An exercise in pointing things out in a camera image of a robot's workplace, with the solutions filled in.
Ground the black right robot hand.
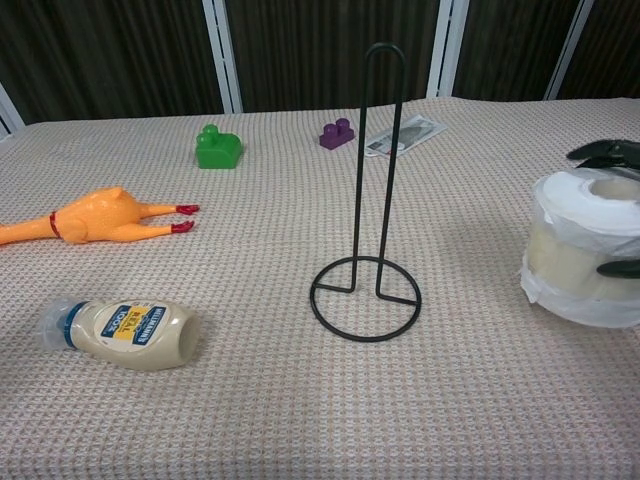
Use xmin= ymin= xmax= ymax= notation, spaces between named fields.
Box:
xmin=566 ymin=139 xmax=640 ymax=279

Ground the white paper roll with tape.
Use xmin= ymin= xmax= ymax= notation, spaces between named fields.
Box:
xmin=519 ymin=169 xmax=640 ymax=330

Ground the black wire towel holder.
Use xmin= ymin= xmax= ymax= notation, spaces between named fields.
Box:
xmin=308 ymin=42 xmax=423 ymax=343

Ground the silver printed flat packet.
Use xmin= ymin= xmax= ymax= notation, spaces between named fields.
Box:
xmin=364 ymin=114 xmax=448 ymax=157

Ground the purple plastic building block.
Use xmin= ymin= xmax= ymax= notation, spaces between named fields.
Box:
xmin=319 ymin=117 xmax=357 ymax=151

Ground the green plastic building block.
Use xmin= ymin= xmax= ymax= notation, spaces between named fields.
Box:
xmin=195 ymin=123 xmax=245 ymax=170

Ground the beige woven tablecloth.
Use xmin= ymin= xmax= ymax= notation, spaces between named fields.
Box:
xmin=0 ymin=96 xmax=640 ymax=480

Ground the dark pleated curtain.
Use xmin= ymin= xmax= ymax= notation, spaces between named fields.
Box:
xmin=0 ymin=0 xmax=640 ymax=132

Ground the mayonnaise squeeze bottle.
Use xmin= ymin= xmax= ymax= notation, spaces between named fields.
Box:
xmin=39 ymin=296 xmax=201 ymax=372

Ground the orange rubber chicken toy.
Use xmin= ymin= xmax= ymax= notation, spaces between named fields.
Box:
xmin=0 ymin=186 xmax=201 ymax=247

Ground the white metal frame post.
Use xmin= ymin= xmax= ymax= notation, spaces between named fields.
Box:
xmin=201 ymin=0 xmax=245 ymax=114
xmin=543 ymin=0 xmax=597 ymax=100
xmin=0 ymin=82 xmax=25 ymax=139
xmin=427 ymin=0 xmax=471 ymax=99

